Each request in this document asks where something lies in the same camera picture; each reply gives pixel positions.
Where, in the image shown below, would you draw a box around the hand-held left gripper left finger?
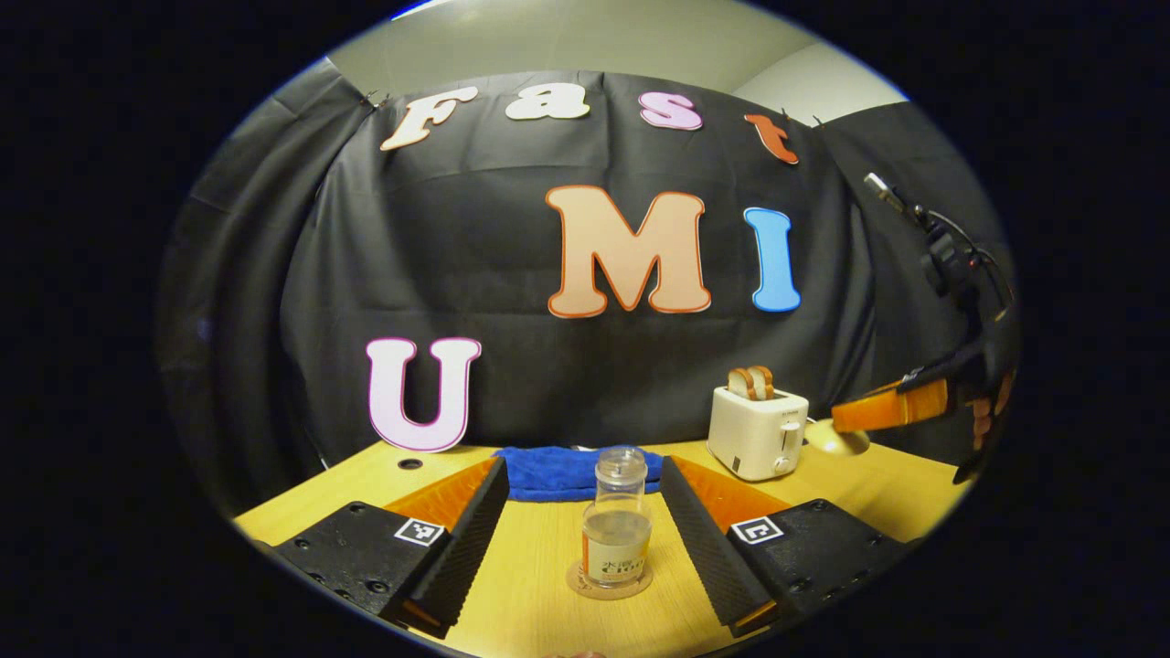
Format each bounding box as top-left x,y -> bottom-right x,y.
272,455 -> 511,639

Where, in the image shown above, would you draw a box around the blue towel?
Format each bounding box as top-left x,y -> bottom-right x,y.
494,445 -> 665,504

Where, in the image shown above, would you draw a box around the clear water bottle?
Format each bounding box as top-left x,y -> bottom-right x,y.
582,446 -> 654,588

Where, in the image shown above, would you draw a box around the white toaster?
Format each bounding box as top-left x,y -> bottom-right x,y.
707,384 -> 810,483

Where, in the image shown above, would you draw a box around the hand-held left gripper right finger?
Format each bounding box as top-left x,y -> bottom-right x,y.
658,455 -> 915,639

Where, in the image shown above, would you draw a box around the round cork coaster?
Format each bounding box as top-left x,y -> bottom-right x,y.
566,557 -> 654,601

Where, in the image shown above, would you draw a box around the black backdrop cloth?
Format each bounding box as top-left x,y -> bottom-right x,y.
155,59 -> 1020,513

